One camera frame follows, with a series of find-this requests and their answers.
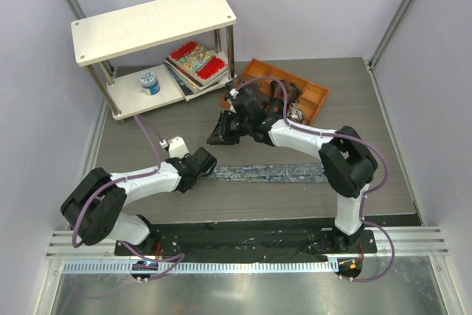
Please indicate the dark brown red tie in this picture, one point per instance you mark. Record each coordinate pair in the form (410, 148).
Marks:
(285, 89)

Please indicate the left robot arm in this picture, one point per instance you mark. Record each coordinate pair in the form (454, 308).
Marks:
(94, 208)

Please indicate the white two-tier shelf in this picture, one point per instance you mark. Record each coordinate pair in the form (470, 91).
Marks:
(132, 29)

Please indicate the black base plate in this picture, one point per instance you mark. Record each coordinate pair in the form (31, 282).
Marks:
(278, 241)

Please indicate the brown blue floral tie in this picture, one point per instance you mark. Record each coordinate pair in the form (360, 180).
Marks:
(252, 90)

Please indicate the orange wooden divided tray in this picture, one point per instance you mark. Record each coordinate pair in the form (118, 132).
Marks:
(311, 100)

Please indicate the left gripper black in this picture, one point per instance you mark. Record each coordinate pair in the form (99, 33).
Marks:
(183, 160)

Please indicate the bottom dark cover book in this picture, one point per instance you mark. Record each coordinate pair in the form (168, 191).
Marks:
(189, 89)

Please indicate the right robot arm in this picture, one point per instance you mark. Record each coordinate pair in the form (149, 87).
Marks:
(348, 165)

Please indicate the grey floral tie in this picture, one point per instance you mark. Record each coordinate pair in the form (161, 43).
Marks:
(291, 173)

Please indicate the blue jar white lid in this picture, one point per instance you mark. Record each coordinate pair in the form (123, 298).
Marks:
(149, 83)

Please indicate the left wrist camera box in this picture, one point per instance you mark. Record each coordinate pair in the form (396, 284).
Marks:
(177, 149)

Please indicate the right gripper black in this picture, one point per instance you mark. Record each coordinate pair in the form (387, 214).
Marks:
(220, 136)

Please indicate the cat pattern tie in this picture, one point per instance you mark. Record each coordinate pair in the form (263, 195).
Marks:
(296, 114)

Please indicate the red treehouse book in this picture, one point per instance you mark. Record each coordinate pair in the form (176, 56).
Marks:
(197, 61)

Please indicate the slotted cable duct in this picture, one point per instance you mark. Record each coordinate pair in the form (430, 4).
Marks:
(145, 267)

